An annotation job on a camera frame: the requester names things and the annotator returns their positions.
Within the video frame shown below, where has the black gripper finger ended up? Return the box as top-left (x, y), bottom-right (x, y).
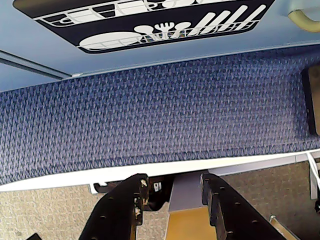
top-left (79, 173), bottom-right (151, 240)
top-left (201, 171), bottom-right (299, 240)

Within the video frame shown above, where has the beige curved door handle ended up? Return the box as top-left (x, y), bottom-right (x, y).
top-left (287, 9), bottom-right (320, 34)

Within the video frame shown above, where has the blue woven carpet mat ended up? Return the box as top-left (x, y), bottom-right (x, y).
top-left (0, 47), bottom-right (320, 186)

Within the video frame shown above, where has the dark framed panel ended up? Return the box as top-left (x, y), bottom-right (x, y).
top-left (300, 65), bottom-right (320, 138)

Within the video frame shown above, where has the blue dishwasher door panel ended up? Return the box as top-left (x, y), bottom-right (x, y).
top-left (0, 0), bottom-right (320, 94)

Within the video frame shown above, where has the grey and wooden post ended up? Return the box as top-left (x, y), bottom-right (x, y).
top-left (167, 174), bottom-right (217, 240)

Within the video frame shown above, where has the grey metal rail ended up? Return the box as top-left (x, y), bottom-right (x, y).
top-left (0, 49), bottom-right (84, 79)

